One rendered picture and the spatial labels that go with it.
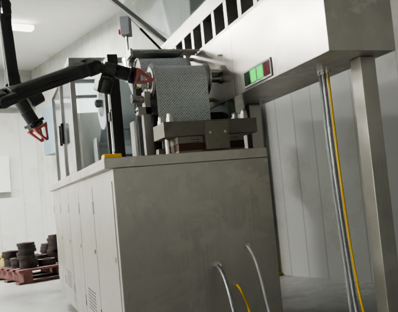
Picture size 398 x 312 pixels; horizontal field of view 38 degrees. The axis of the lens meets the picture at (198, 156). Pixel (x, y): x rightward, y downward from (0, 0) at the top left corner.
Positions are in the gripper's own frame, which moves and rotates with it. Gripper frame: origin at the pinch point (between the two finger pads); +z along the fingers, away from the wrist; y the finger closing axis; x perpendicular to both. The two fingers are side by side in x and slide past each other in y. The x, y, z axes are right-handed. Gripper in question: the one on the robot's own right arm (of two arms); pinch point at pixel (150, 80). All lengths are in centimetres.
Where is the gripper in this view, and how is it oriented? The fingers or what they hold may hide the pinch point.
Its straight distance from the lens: 242.6
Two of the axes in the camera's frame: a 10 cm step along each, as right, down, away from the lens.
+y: 2.2, 1.3, -9.7
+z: 9.5, 2.1, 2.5
